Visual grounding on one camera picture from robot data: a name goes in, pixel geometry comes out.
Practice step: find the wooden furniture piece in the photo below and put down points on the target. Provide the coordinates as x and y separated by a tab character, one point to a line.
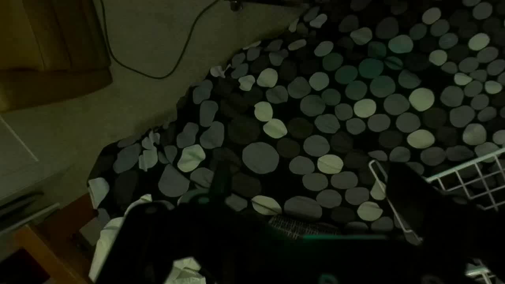
50	51

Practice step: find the black spotted bed cover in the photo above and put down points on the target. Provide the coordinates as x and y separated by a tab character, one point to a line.
297	119

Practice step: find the wooden bunk bed frame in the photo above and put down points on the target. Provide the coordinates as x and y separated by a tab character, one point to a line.
56	244

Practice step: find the plaid fabric bucket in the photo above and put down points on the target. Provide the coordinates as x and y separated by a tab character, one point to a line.
234	248

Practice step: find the white wire shelf rack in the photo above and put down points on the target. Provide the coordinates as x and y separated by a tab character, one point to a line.
463	182

